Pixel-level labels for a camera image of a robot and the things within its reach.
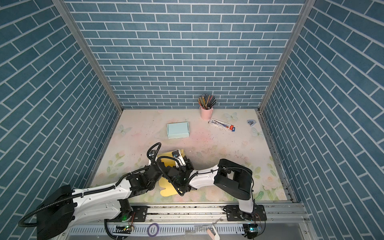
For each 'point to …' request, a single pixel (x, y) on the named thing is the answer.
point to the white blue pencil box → (222, 125)
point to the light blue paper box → (178, 130)
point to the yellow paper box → (168, 158)
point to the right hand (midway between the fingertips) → (182, 157)
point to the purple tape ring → (153, 230)
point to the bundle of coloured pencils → (207, 101)
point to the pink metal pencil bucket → (206, 114)
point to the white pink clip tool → (214, 231)
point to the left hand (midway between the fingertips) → (163, 162)
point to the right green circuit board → (251, 227)
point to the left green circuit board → (126, 229)
